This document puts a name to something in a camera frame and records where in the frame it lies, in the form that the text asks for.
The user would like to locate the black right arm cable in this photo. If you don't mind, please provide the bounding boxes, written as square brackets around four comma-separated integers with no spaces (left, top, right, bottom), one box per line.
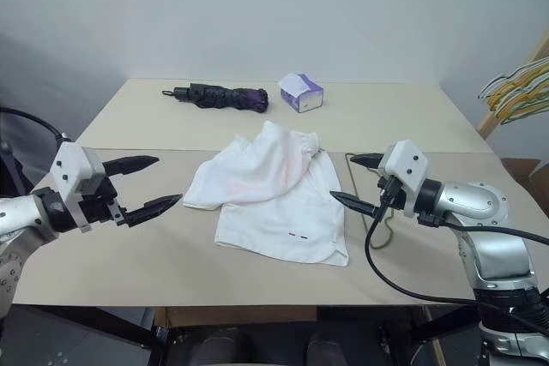
[364,194,549,338]
[418,211,549,243]

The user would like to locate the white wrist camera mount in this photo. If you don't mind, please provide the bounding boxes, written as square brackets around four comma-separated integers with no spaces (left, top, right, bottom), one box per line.
[49,141,106,234]
[378,139,431,219]

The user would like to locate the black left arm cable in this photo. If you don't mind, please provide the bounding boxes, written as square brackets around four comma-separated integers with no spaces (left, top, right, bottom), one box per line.
[0,106,72,144]

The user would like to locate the black purple folded umbrella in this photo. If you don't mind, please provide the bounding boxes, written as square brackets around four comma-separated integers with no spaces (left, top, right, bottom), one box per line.
[161,81,270,114]

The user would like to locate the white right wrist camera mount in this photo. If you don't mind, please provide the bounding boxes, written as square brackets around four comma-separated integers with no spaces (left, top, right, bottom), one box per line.
[378,139,431,219]

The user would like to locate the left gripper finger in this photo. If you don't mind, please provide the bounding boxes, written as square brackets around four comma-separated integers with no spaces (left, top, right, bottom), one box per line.
[124,194,184,228]
[102,154,161,178]

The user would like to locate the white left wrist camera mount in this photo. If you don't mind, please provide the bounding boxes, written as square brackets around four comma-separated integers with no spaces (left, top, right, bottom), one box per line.
[49,141,106,234]

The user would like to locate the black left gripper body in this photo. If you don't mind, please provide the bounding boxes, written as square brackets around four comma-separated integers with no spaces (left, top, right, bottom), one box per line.
[79,175,130,228]

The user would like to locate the brown cardboard box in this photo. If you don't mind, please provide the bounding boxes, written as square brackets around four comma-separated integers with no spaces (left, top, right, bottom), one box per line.
[500,157,549,213]

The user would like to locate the clothes hangers on rack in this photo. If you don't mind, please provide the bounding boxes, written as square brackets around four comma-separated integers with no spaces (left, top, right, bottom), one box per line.
[476,25,549,141]

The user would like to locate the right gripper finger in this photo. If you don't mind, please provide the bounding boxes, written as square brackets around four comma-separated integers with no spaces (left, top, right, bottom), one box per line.
[349,153,385,171]
[329,190,383,219]

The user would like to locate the white shorts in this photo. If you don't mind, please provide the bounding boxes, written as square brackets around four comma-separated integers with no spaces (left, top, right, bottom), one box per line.
[182,120,351,266]

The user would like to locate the purple white tissue box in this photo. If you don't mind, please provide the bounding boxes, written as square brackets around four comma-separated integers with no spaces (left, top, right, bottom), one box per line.
[278,70,324,114]

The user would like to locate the dark rounded shape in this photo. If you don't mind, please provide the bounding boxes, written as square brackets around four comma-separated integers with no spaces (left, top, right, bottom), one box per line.
[199,333,242,366]

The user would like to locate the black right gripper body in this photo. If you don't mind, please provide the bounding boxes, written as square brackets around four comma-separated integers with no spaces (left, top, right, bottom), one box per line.
[377,170,405,213]

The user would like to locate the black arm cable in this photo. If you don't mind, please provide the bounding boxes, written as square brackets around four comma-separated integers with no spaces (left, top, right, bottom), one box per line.
[364,194,549,338]
[0,106,72,144]
[418,211,549,243]

